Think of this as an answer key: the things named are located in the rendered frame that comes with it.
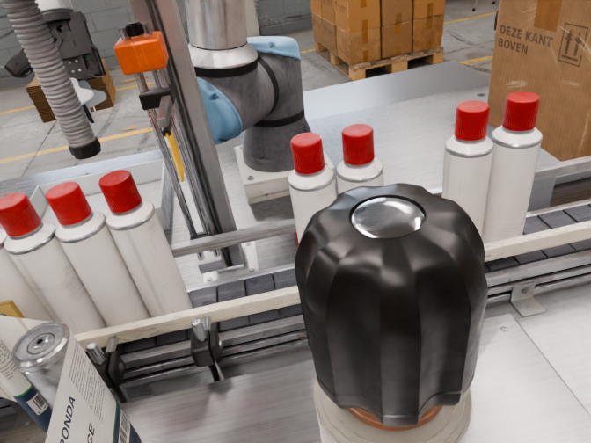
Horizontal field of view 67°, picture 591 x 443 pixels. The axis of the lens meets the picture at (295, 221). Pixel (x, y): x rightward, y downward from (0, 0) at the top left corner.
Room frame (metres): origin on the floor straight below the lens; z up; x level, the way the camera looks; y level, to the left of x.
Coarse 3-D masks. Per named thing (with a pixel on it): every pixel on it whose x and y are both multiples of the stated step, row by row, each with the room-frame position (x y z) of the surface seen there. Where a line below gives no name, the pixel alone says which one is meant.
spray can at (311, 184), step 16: (304, 144) 0.41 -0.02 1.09; (320, 144) 0.41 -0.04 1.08; (304, 160) 0.41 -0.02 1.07; (320, 160) 0.41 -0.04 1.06; (288, 176) 0.43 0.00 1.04; (304, 176) 0.41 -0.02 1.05; (320, 176) 0.41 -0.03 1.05; (304, 192) 0.40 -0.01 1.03; (320, 192) 0.40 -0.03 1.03; (304, 208) 0.40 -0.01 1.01; (320, 208) 0.40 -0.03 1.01; (304, 224) 0.40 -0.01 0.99
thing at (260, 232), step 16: (576, 160) 0.48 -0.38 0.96; (544, 176) 0.47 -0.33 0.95; (432, 192) 0.47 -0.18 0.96; (272, 224) 0.45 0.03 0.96; (288, 224) 0.45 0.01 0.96; (192, 240) 0.45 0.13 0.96; (208, 240) 0.44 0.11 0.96; (224, 240) 0.44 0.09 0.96; (240, 240) 0.44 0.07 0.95; (256, 240) 0.45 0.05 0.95; (176, 256) 0.44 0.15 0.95
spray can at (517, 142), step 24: (528, 96) 0.44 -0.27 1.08; (504, 120) 0.44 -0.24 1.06; (528, 120) 0.42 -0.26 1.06; (504, 144) 0.42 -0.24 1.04; (528, 144) 0.41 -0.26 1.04; (504, 168) 0.42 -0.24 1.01; (528, 168) 0.41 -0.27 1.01; (504, 192) 0.42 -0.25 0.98; (528, 192) 0.42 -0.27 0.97; (504, 216) 0.42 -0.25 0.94
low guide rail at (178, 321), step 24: (504, 240) 0.41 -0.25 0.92; (528, 240) 0.40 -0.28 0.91; (552, 240) 0.40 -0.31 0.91; (576, 240) 0.40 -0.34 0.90; (288, 288) 0.39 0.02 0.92; (192, 312) 0.37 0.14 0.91; (216, 312) 0.37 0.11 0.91; (240, 312) 0.37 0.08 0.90; (96, 336) 0.36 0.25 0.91; (120, 336) 0.36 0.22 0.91; (144, 336) 0.36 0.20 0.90
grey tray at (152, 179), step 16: (160, 160) 0.88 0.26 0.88; (96, 176) 0.86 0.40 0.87; (144, 176) 0.87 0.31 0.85; (160, 176) 0.87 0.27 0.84; (96, 192) 0.86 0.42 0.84; (144, 192) 0.83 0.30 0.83; (160, 192) 0.73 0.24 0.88; (48, 208) 0.83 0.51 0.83; (96, 208) 0.80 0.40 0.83; (160, 208) 0.68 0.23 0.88
